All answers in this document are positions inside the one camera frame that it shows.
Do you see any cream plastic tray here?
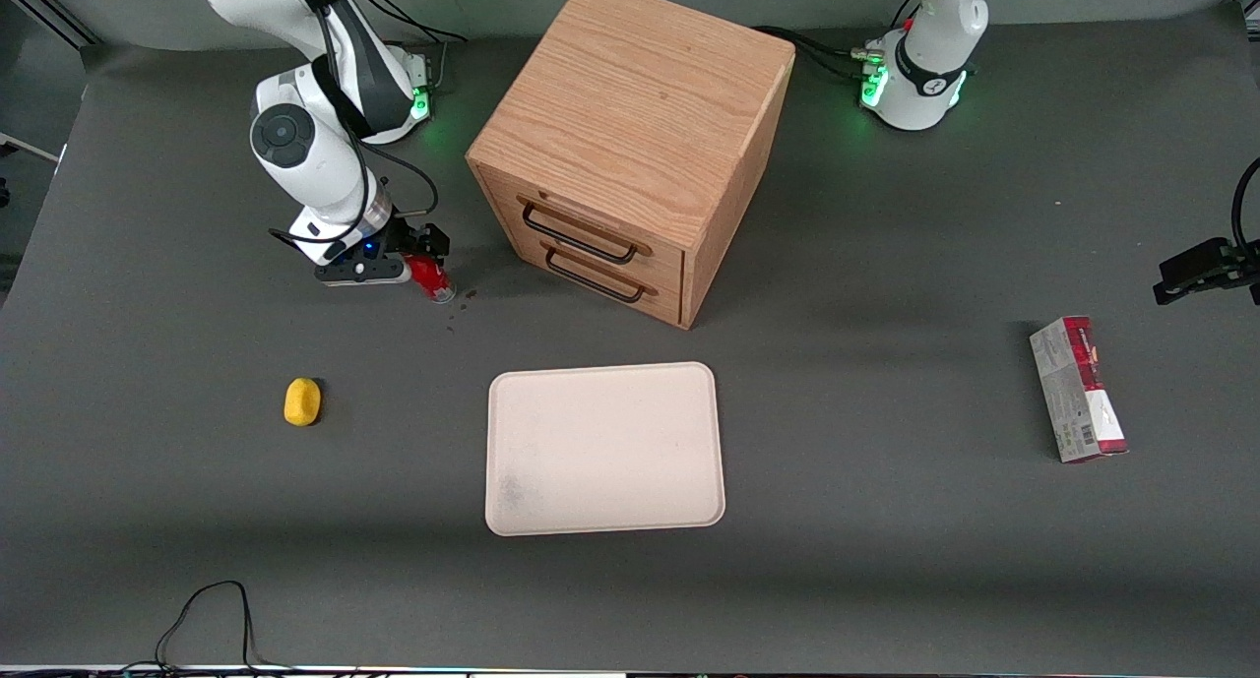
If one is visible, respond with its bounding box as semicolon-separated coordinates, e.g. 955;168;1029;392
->
484;361;726;537

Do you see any black looped table cable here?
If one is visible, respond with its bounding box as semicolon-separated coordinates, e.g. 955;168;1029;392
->
118;580;296;674

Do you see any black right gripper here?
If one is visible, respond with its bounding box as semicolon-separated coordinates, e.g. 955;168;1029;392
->
328;215;452;266

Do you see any yellow sponge lump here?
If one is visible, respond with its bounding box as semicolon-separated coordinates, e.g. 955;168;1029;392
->
283;377;323;427

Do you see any wooden drawer cabinet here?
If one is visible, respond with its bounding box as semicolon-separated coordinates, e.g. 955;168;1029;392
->
466;0;796;331

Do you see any black arm base cable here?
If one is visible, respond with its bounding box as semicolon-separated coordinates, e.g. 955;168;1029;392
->
368;0;470;93
752;0;921;81

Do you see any black metal drawer handle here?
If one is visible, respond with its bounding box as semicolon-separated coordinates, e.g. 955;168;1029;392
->
518;196;654;266
541;243;659;304

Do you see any black right arm base cable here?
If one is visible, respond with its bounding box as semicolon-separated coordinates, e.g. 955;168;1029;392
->
368;0;470;93

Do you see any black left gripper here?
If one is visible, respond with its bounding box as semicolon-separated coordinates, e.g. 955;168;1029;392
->
1153;238;1260;307

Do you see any red grey carton box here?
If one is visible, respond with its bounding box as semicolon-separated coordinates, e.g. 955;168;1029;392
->
1029;315;1129;464

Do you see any wooden drawer front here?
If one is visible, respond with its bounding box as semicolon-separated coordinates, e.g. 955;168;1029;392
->
479;169;687;290
512;237;686;328

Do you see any black left arm base cable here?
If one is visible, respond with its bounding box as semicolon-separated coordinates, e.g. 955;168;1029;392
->
752;0;921;81

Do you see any red coke bottle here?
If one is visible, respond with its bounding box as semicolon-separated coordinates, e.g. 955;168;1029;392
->
407;253;458;305

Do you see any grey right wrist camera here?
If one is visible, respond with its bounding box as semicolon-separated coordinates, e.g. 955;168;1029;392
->
314;254;413;286

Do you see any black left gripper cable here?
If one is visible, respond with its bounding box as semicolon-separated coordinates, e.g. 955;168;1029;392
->
1231;156;1260;256

